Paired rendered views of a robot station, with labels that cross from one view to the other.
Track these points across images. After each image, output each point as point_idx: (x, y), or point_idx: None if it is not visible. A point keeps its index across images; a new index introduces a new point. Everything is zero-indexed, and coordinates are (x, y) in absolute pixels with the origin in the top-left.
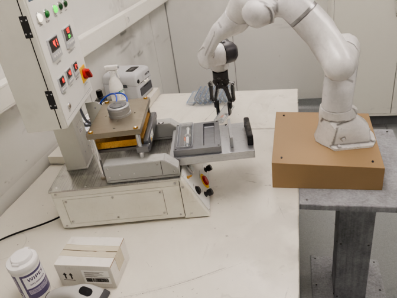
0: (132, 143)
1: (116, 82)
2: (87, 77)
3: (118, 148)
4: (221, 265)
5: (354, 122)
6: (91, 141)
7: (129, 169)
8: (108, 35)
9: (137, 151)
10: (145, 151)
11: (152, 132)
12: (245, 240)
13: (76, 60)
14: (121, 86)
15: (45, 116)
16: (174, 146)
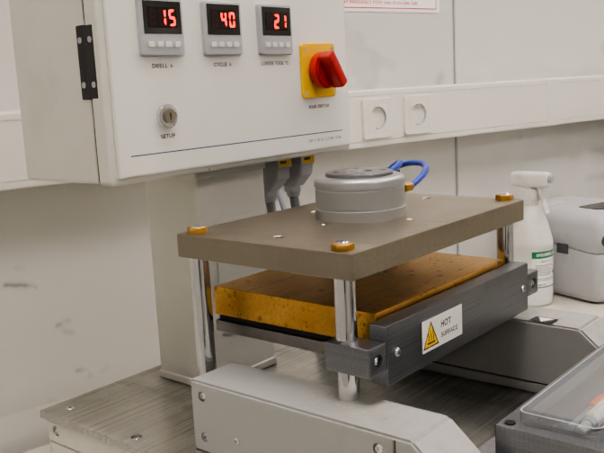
0: (334, 325)
1: (534, 224)
2: (321, 82)
3: (286, 332)
4: None
5: None
6: (191, 264)
7: (272, 429)
8: (570, 111)
9: (329, 359)
10: (358, 370)
11: (459, 321)
12: None
13: (297, 10)
14: (546, 239)
15: (68, 125)
16: (517, 411)
